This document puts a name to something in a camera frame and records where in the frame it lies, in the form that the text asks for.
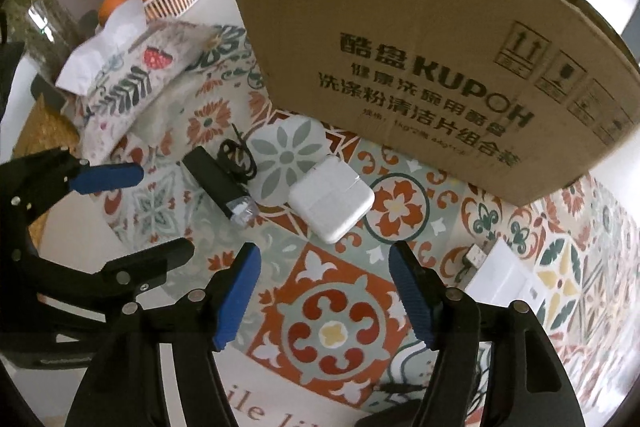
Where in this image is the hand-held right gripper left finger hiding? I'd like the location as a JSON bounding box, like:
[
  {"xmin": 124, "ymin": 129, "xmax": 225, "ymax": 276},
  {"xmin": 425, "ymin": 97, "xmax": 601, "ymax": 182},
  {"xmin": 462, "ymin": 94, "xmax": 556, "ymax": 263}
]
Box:
[{"xmin": 65, "ymin": 242, "xmax": 262, "ymax": 427}]

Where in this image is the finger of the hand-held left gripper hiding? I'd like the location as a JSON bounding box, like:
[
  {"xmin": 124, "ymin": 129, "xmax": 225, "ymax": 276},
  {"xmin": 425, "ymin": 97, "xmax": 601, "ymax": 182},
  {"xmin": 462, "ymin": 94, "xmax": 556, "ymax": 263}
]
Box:
[
  {"xmin": 102, "ymin": 237, "xmax": 196, "ymax": 304},
  {"xmin": 0, "ymin": 149, "xmax": 145, "ymax": 224}
]

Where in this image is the white square charger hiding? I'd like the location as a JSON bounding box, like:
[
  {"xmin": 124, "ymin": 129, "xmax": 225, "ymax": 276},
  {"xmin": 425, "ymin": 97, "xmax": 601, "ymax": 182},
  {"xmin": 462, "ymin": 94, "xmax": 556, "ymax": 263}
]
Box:
[{"xmin": 288, "ymin": 157, "xmax": 376, "ymax": 244}]

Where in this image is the brown cardboard box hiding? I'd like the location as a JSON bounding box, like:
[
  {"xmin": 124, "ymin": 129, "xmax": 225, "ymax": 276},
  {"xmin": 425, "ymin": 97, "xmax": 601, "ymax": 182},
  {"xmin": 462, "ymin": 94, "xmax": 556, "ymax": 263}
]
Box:
[{"xmin": 220, "ymin": 0, "xmax": 640, "ymax": 206}]

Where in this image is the black power adapter with cable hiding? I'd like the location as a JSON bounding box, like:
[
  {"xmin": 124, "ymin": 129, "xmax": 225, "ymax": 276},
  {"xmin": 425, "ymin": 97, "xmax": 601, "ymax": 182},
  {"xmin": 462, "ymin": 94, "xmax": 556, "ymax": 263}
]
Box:
[{"xmin": 354, "ymin": 377, "xmax": 501, "ymax": 427}]

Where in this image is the white flat power strip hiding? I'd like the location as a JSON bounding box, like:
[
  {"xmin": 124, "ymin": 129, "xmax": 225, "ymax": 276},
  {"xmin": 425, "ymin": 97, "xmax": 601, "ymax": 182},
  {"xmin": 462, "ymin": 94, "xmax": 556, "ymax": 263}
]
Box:
[{"xmin": 460, "ymin": 239, "xmax": 551, "ymax": 324}]

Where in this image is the glass vase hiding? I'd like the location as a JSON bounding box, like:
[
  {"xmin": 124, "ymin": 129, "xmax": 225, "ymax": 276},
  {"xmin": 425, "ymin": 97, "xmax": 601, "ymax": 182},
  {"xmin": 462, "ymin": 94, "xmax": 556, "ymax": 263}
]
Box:
[{"xmin": 14, "ymin": 0, "xmax": 87, "ymax": 75}]

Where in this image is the yellow woven placemat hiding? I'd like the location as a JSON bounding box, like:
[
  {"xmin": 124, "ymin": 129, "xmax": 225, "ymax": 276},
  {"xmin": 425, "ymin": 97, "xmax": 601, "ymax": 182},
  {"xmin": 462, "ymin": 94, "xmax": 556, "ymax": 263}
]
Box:
[{"xmin": 12, "ymin": 104, "xmax": 81, "ymax": 253}]

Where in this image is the black device with cable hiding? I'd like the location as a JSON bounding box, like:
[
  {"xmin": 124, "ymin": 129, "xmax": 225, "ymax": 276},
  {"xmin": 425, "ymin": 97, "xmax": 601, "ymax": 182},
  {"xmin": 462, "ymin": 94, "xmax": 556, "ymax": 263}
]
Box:
[{"xmin": 181, "ymin": 124, "xmax": 259, "ymax": 228}]

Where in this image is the patterned table runner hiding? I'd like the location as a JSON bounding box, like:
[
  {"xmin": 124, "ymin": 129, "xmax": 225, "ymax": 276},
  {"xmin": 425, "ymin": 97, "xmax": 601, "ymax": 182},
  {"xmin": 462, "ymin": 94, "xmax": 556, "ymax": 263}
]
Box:
[{"xmin": 85, "ymin": 22, "xmax": 640, "ymax": 414}]

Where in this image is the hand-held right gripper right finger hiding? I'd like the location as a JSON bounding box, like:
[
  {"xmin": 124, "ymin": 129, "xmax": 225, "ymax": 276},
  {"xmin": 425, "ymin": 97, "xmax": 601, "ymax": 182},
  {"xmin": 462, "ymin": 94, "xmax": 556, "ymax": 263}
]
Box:
[{"xmin": 388, "ymin": 241, "xmax": 587, "ymax": 427}]

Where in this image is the floral tissue pack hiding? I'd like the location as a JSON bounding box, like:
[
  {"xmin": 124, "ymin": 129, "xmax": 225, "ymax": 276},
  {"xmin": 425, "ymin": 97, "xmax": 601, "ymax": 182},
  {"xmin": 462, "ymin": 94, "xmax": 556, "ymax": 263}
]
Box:
[{"xmin": 55, "ymin": 0, "xmax": 236, "ymax": 158}]

